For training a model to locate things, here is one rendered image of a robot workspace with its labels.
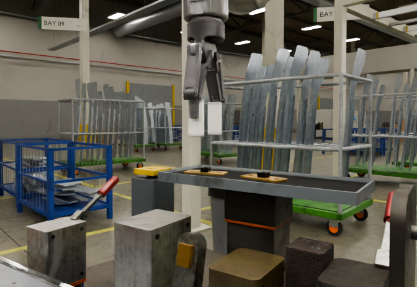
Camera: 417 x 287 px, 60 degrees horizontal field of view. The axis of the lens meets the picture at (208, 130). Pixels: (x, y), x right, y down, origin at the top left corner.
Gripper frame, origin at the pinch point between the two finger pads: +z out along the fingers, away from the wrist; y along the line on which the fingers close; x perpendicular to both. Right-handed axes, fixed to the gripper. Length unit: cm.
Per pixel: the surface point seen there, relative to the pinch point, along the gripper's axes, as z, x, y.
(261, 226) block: 17.2, 12.8, 7.4
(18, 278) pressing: 25.7, -25.4, 22.2
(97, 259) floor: 125, -183, -204
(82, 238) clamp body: 22.8, -23.7, 8.4
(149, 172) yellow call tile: 10.1, -12.7, 0.1
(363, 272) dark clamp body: 17.9, 28.0, 20.0
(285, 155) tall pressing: 43, -42, -403
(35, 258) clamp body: 25.3, -28.9, 15.1
